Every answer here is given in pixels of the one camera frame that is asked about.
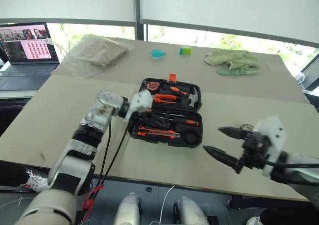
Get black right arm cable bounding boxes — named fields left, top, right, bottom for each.
left=263, top=159, right=319, bottom=169

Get white red sneaker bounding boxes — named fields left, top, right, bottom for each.
left=24, top=170, right=51, bottom=192

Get dark framed monitor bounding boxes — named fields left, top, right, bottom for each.
left=300, top=52, right=319, bottom=91

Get black electrical tape roll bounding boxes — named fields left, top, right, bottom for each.
left=238, top=123, right=255, bottom=132

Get clear bag with beige cloth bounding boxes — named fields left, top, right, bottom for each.
left=59, top=33, right=136, bottom=79

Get grey laptop with lit screen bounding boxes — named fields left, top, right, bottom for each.
left=0, top=22, right=61, bottom=91

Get claw hammer orange black grip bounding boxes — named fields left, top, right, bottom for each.
left=161, top=83, right=200, bottom=109

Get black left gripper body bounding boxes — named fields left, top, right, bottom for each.
left=134, top=110, right=154, bottom=121

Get silver robot left leg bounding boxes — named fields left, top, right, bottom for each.
left=113, top=193, right=143, bottom=225

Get orange black utility knife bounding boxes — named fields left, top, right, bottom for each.
left=137, top=125, right=181, bottom=140

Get white shoe of bystander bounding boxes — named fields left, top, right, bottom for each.
left=246, top=216, right=263, bottom=225

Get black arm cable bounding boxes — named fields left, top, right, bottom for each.
left=98, top=119, right=131, bottom=186
left=263, top=159, right=319, bottom=169

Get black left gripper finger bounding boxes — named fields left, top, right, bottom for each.
left=143, top=117, right=170, bottom=129
left=148, top=112, right=173, bottom=123

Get black trouser leg of bystander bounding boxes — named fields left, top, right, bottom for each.
left=260, top=206, right=319, bottom=225

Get black tool case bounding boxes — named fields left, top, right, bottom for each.
left=128, top=73, right=204, bottom=148

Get red cable tie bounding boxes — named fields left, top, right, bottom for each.
left=82, top=183, right=104, bottom=221

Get pale green towel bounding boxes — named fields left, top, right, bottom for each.
left=204, top=48, right=261, bottom=70

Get white floor cable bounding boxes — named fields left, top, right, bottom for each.
left=152, top=185, right=176, bottom=225

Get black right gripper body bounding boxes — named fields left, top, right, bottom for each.
left=240, top=131, right=272, bottom=170

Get pale green slipper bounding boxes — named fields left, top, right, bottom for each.
left=217, top=67, right=260, bottom=77

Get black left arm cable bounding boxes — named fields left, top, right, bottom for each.
left=98, top=119, right=131, bottom=186

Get green blue sponge block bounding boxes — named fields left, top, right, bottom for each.
left=179, top=45, right=193, bottom=56

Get silver robot leg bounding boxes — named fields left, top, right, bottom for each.
left=113, top=193, right=143, bottom=225
left=173, top=197, right=209, bottom=225

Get silver robot right leg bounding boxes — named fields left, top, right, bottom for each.
left=173, top=197, right=209, bottom=225

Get orange black screwdriver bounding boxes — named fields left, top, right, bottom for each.
left=161, top=112, right=190, bottom=118
left=171, top=118, right=200, bottom=130

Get black table leg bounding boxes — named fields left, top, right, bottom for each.
left=225, top=194, right=313, bottom=210

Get dark window post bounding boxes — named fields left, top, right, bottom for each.
left=133, top=0, right=149, bottom=42

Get white roller blind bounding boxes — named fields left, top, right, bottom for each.
left=0, top=0, right=138, bottom=27
left=139, top=0, right=319, bottom=48

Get orange handled pliers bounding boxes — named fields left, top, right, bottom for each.
left=152, top=93, right=181, bottom=104

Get teal plastic tape dispenser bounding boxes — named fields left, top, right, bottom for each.
left=151, top=48, right=167, bottom=60

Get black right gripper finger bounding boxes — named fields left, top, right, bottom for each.
left=202, top=145, right=244, bottom=174
left=218, top=126, right=247, bottom=140

